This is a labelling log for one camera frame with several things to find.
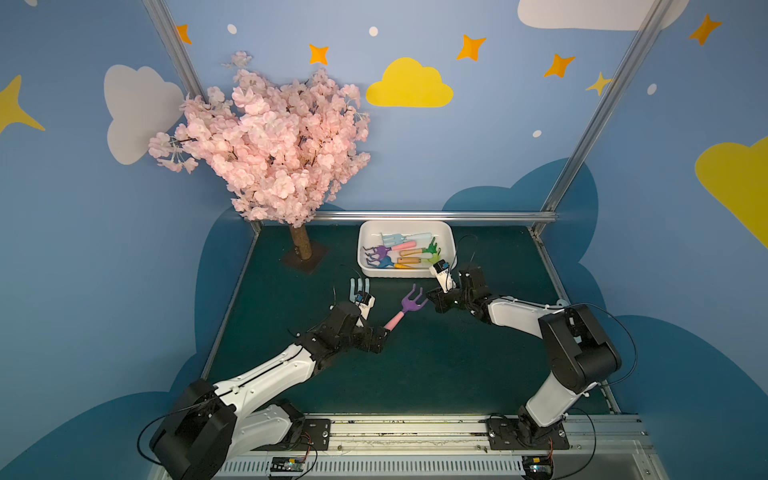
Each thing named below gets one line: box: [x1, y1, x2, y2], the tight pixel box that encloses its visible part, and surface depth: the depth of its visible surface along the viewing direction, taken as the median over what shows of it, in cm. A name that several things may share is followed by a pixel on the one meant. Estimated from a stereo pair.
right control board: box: [522, 455, 554, 480], surface depth 74 cm
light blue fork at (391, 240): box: [380, 232, 433, 248], surface depth 121 cm
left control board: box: [270, 456, 305, 472], surface depth 73 cm
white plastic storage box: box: [357, 220, 458, 278], surface depth 116 cm
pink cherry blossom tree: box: [148, 52, 371, 261], surface depth 73 cm
